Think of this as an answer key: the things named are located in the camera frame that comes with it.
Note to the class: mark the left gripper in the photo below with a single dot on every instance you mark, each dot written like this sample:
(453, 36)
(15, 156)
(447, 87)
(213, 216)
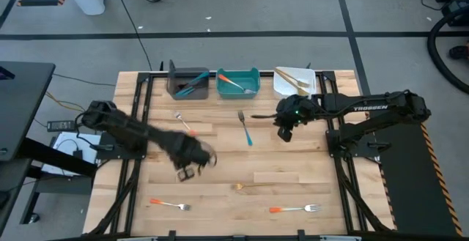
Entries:
(187, 149)

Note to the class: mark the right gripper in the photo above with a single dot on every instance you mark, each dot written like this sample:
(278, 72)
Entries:
(293, 111)

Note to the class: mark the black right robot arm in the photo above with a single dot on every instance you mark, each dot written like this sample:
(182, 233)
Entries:
(370, 107)

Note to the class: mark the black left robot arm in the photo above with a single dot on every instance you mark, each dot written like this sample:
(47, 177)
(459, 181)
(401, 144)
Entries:
(110, 122)

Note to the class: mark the white plastic bin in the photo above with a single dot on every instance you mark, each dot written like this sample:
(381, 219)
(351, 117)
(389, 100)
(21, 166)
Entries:
(284, 91)

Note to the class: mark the teal plastic bin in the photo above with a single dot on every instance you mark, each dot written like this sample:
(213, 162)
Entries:
(249, 78)

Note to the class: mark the gray plastic bin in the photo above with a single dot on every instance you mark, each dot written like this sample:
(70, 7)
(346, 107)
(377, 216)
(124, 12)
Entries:
(187, 97)

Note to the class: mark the white paper box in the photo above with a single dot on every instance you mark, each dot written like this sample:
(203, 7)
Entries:
(66, 142)

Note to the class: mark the black power adapter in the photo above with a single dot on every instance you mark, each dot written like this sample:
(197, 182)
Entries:
(60, 125)

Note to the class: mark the large black hazard-striped mat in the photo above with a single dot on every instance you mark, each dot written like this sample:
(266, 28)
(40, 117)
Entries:
(414, 197)

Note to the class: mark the black desk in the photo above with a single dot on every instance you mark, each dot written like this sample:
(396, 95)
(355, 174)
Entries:
(22, 98)

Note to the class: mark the black shoe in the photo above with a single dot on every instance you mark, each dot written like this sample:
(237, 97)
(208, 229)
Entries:
(459, 52)

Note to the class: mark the black aluminium table frame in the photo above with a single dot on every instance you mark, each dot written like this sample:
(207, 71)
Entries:
(266, 74)

